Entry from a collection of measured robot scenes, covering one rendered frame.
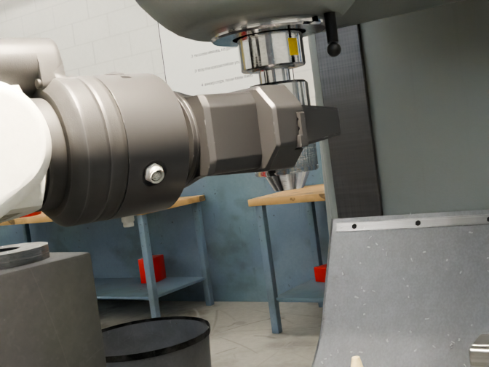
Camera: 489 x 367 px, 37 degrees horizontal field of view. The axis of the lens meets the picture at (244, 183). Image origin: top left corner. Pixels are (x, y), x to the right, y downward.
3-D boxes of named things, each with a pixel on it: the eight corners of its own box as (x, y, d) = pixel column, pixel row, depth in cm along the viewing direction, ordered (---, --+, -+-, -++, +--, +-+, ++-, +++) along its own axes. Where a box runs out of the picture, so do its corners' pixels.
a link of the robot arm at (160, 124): (298, 51, 46) (133, 54, 39) (316, 201, 46) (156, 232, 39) (191, 81, 56) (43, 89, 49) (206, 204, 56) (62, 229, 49)
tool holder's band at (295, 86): (322, 91, 53) (320, 77, 53) (274, 95, 50) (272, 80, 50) (279, 100, 56) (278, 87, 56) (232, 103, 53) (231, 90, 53)
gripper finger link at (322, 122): (335, 143, 53) (271, 152, 49) (330, 100, 53) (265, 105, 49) (351, 142, 52) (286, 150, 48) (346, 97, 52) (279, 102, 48)
